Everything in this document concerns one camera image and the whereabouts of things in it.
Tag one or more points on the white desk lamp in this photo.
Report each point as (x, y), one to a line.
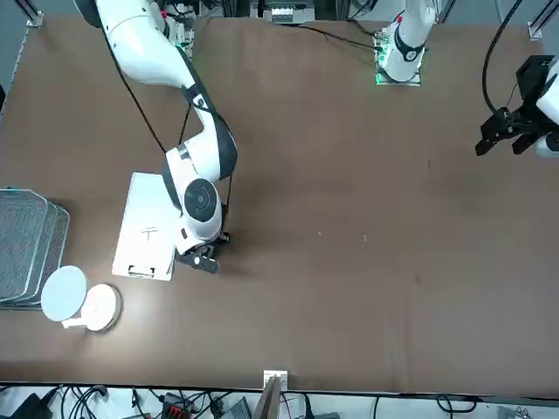
(102, 305)

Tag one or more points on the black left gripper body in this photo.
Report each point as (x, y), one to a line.
(522, 120)

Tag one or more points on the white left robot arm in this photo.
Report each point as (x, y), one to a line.
(406, 48)

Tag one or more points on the black bag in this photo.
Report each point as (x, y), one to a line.
(26, 408)

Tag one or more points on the aluminium corner bracket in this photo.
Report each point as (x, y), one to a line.
(36, 18)
(536, 30)

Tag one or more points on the orange black power strip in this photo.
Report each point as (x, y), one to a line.
(177, 411)

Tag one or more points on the white clipboard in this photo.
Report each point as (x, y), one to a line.
(131, 244)

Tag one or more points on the grey device with display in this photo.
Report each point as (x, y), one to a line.
(281, 14)

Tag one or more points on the silver mesh letter tray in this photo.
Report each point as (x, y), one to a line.
(22, 244)

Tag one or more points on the white A4 paper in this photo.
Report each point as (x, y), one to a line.
(140, 205)

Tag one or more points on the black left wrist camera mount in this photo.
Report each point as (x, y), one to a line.
(530, 78)

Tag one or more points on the aluminium profile post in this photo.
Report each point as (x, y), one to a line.
(268, 401)

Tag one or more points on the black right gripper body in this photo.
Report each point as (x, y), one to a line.
(192, 249)

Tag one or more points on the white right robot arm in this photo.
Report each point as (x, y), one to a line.
(140, 52)

